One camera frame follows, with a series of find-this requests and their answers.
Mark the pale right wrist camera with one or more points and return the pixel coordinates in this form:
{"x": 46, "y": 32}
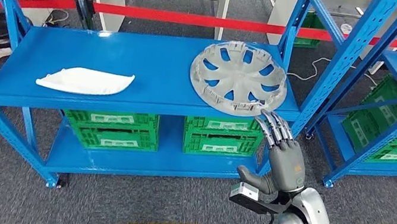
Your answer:
{"x": 243, "y": 192}

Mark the red barrier belt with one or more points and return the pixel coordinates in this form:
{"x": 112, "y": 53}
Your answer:
{"x": 197, "y": 19}

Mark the silver plastic hubcap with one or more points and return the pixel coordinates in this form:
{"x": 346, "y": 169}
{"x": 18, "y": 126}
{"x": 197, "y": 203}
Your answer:
{"x": 235, "y": 79}

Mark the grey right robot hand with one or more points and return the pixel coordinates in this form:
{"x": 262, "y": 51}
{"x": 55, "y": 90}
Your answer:
{"x": 285, "y": 165}

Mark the black stanchion post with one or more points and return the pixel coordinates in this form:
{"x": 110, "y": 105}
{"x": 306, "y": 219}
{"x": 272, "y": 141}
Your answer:
{"x": 84, "y": 9}

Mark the white plastic car part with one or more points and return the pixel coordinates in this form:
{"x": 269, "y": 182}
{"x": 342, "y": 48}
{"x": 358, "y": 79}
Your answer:
{"x": 83, "y": 83}

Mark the small white round object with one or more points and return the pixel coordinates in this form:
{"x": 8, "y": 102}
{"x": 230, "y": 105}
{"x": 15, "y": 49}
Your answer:
{"x": 346, "y": 29}

